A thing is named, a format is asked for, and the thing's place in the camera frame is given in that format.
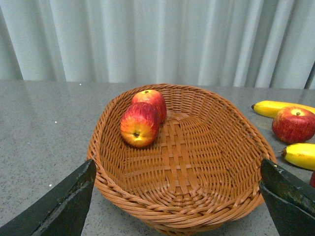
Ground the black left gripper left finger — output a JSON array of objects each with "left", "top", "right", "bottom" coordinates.
[{"left": 0, "top": 159, "right": 96, "bottom": 236}]

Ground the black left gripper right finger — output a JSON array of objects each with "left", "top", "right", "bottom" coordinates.
[{"left": 259, "top": 158, "right": 315, "bottom": 236}]

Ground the yellow banana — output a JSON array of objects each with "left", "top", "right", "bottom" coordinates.
[
  {"left": 282, "top": 143, "right": 315, "bottom": 171},
  {"left": 252, "top": 100, "right": 315, "bottom": 118}
]

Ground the red apple with stem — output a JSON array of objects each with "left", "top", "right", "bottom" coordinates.
[{"left": 272, "top": 106, "right": 315, "bottom": 144}]

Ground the red apple table edge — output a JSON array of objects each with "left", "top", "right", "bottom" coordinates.
[{"left": 309, "top": 172, "right": 315, "bottom": 187}]

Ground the brown wicker basket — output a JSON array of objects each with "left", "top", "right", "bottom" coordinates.
[{"left": 87, "top": 84, "right": 276, "bottom": 236}]

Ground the red yellow apple front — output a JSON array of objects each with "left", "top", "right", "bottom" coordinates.
[{"left": 120, "top": 102, "right": 160, "bottom": 148}]

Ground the red apple rear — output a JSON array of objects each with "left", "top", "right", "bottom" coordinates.
[{"left": 131, "top": 89, "right": 167, "bottom": 123}]

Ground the white pleated curtain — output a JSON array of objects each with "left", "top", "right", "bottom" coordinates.
[{"left": 0, "top": 0, "right": 315, "bottom": 89}]

